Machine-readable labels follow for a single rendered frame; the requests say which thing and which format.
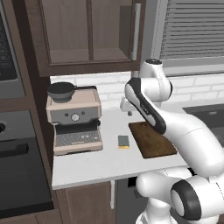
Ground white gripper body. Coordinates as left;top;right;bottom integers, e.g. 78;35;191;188
119;96;138;116

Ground grey and yellow sponge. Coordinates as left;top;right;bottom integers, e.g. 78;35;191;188
117;135;130;150

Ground brown wooden cutting board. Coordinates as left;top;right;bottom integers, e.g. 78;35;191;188
128;121;179;160

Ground beige espresso coffee machine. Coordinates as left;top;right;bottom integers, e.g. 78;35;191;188
45;81;104;157

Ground dark grey sink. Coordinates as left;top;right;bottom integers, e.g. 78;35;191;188
182;102;224;148

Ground grey dishwasher front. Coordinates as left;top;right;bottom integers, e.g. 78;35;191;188
115;176;148;224

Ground brown base cupboard door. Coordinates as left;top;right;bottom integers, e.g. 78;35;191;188
56;180;117;224

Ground grey window blinds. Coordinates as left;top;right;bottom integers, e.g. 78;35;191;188
158;0;224;61

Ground black built-in oven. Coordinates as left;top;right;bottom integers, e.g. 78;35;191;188
0;109;55;221

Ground black and grey microwave oven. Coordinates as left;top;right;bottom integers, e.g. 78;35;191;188
0;0;28;101

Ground silver cupboard door handle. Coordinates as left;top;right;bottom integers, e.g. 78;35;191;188
130;3;142;61

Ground silver base cupboard handle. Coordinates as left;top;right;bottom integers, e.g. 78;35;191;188
109;179;116;210

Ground brown wooden wall cupboard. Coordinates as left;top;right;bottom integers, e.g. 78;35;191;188
24;0;147;78

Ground black oven door handle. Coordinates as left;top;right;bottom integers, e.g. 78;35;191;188
0;143;30;158

